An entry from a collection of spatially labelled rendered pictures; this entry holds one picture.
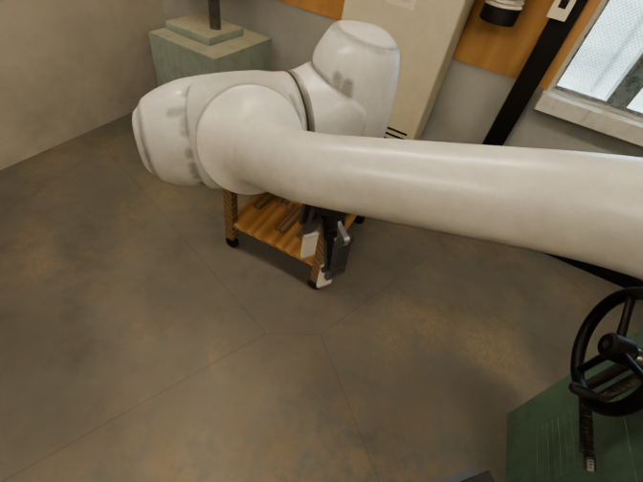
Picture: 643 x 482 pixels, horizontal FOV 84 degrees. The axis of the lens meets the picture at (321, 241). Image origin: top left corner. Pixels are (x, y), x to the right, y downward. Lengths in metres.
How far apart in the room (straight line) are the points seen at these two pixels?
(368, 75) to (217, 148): 0.17
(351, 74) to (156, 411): 1.37
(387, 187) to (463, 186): 0.04
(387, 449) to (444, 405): 0.31
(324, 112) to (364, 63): 0.06
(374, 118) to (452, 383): 1.45
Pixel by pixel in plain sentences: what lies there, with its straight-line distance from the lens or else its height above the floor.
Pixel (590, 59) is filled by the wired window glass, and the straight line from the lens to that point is 2.20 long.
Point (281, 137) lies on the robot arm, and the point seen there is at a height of 1.29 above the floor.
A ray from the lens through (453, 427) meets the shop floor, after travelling 1.67.
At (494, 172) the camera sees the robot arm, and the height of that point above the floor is 1.33.
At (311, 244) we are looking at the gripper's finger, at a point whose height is 0.92.
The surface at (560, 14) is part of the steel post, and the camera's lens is 1.97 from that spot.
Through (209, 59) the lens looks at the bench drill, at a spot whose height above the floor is 0.69.
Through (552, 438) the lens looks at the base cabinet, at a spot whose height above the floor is 0.30.
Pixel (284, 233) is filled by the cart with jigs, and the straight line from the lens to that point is 1.75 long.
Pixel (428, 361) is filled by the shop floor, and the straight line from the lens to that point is 1.74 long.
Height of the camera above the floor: 1.43
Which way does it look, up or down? 46 degrees down
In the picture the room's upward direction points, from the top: 12 degrees clockwise
